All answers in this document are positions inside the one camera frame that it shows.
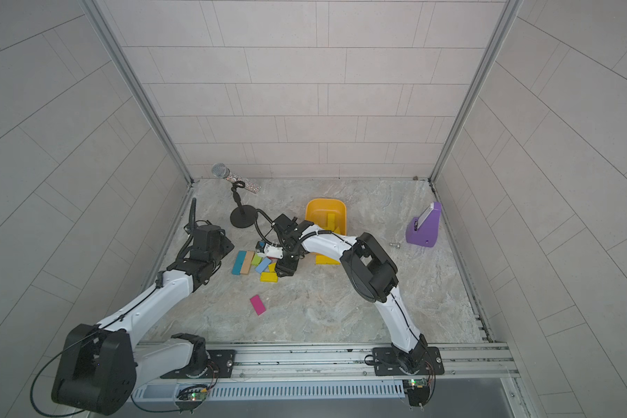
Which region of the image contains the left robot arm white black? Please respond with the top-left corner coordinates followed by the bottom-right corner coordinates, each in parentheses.
top-left (51, 200), bottom-right (234, 416)

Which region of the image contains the microphone on black stand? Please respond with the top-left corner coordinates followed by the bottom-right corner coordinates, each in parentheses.
top-left (212, 163), bottom-right (261, 228)

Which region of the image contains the left circuit board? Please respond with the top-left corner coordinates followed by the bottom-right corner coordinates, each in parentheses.
top-left (176, 384), bottom-right (209, 409)

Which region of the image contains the circuit board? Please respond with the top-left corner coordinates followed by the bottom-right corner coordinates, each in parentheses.
top-left (402, 380), bottom-right (432, 408)
top-left (176, 384), bottom-right (209, 409)

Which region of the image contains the yellow plastic bin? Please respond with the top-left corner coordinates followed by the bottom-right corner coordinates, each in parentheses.
top-left (305, 198), bottom-right (348, 235)

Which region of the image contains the aluminium rail frame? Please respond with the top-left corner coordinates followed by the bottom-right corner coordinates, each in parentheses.
top-left (137, 342), bottom-right (519, 386)

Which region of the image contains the magenta block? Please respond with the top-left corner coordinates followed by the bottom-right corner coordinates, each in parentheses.
top-left (250, 294), bottom-right (266, 315)

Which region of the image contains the blue block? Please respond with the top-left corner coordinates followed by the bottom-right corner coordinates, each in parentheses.
top-left (255, 258), bottom-right (272, 273)

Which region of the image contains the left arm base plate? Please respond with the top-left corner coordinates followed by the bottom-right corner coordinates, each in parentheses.
top-left (160, 349), bottom-right (237, 380)

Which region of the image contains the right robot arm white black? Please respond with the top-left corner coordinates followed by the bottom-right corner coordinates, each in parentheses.
top-left (256, 209), bottom-right (444, 380)

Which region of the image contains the tan wooden block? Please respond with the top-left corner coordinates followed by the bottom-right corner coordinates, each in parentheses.
top-left (240, 251), bottom-right (255, 275)

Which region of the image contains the purple phone stand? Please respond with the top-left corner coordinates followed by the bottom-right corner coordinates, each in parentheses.
top-left (405, 202), bottom-right (442, 247)

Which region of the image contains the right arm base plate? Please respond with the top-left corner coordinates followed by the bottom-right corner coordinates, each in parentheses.
top-left (367, 346), bottom-right (445, 376)

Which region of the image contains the teal block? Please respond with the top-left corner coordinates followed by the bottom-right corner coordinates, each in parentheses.
top-left (232, 251), bottom-right (247, 275)

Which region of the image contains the green block in cluster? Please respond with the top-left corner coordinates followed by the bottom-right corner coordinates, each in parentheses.
top-left (251, 254), bottom-right (263, 266)

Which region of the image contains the right circuit board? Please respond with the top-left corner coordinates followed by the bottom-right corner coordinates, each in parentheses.
top-left (402, 380), bottom-right (432, 408)

